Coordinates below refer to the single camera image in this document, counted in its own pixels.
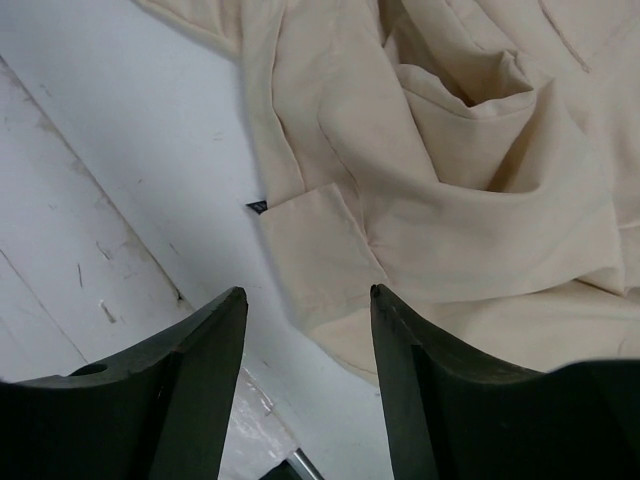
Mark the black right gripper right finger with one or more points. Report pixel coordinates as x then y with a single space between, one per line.
454 412

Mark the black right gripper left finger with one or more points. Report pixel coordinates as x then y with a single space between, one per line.
157 410

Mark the beige trousers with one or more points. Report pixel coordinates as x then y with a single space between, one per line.
480 158

